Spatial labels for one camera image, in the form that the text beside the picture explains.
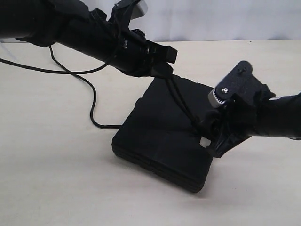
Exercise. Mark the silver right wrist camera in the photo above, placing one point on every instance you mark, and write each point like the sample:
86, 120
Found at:
214, 100

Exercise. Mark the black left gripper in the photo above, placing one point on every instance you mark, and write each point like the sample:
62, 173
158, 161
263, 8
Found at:
139, 57

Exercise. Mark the white backdrop curtain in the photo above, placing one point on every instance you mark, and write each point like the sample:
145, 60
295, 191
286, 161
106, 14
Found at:
199, 20

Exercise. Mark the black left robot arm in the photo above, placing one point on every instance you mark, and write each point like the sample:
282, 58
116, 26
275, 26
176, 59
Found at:
108, 39

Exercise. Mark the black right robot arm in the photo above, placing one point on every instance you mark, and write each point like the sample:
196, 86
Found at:
277, 117

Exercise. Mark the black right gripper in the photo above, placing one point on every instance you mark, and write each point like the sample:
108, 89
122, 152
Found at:
225, 127

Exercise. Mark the black plastic carrying case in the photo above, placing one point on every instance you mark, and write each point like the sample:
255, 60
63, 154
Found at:
158, 137

